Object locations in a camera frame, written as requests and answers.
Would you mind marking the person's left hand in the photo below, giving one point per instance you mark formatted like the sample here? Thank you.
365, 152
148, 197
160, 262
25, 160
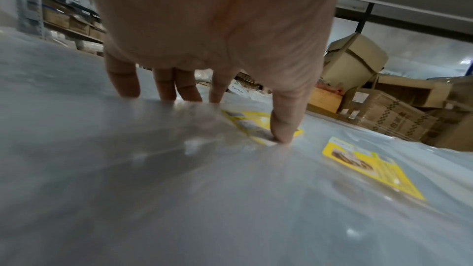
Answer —
214, 19

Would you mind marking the white sack with blue print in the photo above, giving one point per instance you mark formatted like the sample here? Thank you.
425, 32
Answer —
240, 88

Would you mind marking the plain yellowish cardboard box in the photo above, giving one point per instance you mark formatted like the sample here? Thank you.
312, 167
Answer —
323, 99

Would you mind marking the heap of tilted cardboard boxes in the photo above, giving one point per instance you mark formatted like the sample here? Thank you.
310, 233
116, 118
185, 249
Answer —
354, 60

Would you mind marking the grey metal shelf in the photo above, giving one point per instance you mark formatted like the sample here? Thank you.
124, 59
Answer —
55, 16

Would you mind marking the grey table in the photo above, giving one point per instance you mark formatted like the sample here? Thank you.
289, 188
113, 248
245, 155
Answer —
37, 66

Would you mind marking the cardboard box with checker pattern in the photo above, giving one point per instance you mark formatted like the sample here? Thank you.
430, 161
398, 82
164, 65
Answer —
391, 118

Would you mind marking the black metal frame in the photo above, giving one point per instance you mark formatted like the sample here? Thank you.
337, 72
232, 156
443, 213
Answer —
369, 5

